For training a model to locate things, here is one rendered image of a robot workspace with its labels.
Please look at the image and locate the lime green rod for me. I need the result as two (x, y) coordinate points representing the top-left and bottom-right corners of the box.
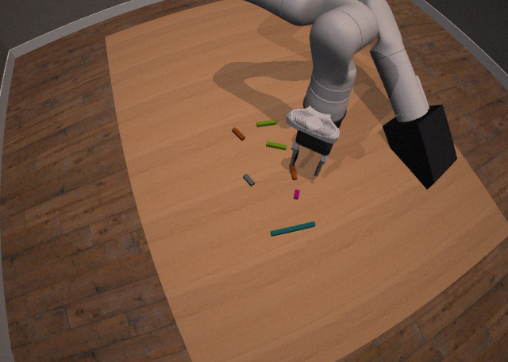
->
(256, 120), (276, 127)
(266, 141), (287, 151)

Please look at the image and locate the grey rod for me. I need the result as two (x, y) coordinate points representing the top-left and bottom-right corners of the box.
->
(243, 174), (255, 186)

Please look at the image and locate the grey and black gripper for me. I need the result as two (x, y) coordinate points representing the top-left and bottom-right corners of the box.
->
(287, 85), (349, 176)

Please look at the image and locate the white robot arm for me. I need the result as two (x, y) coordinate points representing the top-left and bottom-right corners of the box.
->
(244, 0), (429, 122)

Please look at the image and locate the orange rod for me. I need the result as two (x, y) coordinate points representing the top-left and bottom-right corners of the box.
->
(232, 127), (245, 141)
(289, 164), (297, 180)

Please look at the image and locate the turquoise rod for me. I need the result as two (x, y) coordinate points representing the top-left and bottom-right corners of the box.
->
(271, 221), (315, 237)

